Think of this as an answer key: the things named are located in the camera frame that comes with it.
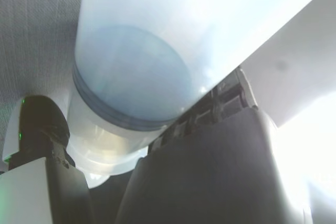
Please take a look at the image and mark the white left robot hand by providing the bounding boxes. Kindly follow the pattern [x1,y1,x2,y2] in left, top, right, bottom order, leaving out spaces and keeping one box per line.
[0,0,336,224]

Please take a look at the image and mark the large clear plastic syringe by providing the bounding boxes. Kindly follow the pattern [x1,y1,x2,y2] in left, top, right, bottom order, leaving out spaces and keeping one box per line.
[65,0,336,183]

